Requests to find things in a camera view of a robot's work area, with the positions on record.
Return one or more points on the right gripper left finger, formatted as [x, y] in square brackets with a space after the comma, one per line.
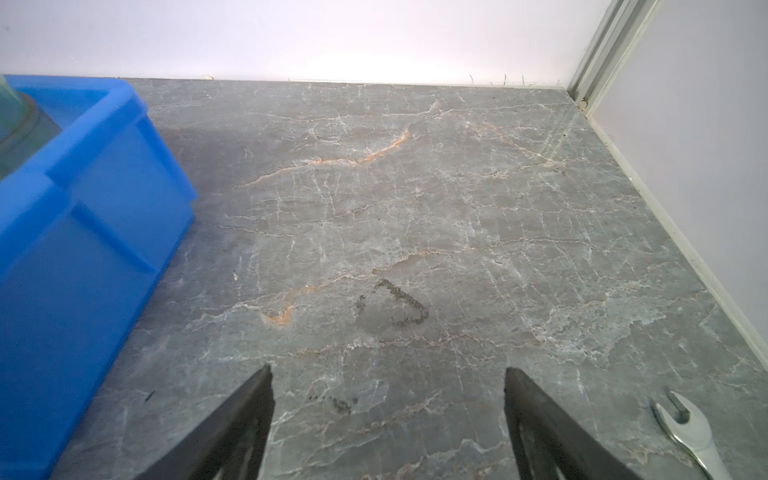
[230, 443]

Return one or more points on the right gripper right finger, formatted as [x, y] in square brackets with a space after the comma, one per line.
[547, 442]

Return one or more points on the green glass cup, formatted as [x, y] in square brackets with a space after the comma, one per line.
[25, 128]

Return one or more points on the blue plastic bin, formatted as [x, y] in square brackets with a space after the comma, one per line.
[88, 226]

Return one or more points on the metal wrench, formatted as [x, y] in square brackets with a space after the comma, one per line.
[692, 431]

